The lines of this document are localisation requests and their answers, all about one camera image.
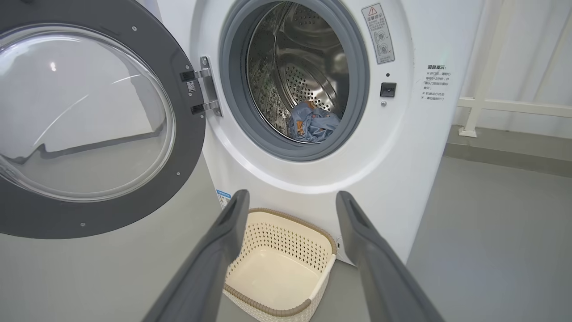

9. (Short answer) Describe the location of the grey warning sticker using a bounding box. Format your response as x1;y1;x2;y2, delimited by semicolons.
361;3;395;65

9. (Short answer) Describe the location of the cream perforated laundry basket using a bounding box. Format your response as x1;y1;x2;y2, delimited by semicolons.
222;208;337;322

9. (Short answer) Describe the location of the steel perforated washer drum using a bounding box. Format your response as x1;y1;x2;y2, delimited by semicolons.
247;1;350;144

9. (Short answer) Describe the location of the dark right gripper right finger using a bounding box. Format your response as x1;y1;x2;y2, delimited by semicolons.
336;191;445;322

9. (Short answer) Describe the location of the white metal railing frame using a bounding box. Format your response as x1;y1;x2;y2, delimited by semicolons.
457;0;572;138

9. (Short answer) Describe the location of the blue garment with orange print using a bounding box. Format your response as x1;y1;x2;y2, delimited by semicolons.
288;101;342;144

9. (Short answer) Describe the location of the metal door hinge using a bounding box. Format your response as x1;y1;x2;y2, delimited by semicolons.
180;56;223;118

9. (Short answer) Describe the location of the white front-load washing machine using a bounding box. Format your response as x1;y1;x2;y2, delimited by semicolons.
134;0;485;267

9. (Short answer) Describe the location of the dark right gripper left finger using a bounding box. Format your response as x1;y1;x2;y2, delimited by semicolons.
142;189;250;322

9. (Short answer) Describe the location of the round black glass washer door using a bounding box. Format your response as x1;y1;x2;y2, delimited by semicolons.
0;0;207;240

